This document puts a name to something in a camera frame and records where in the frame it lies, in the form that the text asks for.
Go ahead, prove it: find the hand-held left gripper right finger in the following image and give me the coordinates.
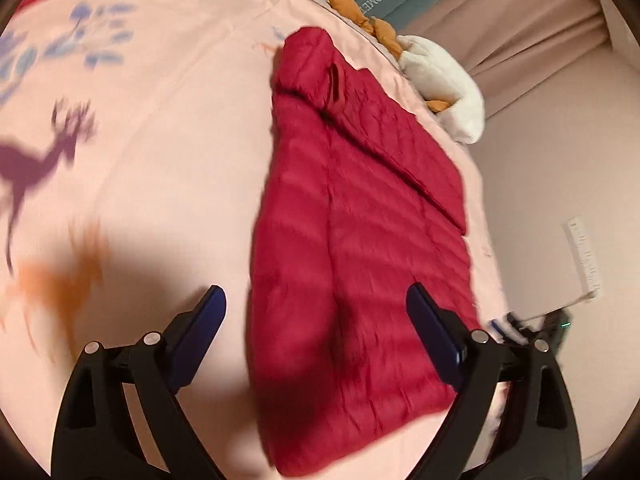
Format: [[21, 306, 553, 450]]
[[406, 282, 583, 480]]

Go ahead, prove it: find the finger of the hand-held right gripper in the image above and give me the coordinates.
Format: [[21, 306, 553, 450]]
[[489, 314, 527, 345]]

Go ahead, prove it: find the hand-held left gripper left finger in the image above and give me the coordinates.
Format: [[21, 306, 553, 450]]
[[50, 285, 228, 480]]

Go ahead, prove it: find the white paper strip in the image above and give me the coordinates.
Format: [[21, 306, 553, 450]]
[[567, 215, 604, 304]]

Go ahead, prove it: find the pink printed bedsheet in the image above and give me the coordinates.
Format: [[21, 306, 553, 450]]
[[0, 0, 507, 480]]

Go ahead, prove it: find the white goose plush toy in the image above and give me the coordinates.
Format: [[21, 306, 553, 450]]
[[327, 0, 487, 145]]

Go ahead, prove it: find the beige curtain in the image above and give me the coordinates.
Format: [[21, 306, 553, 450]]
[[400, 0, 617, 122]]

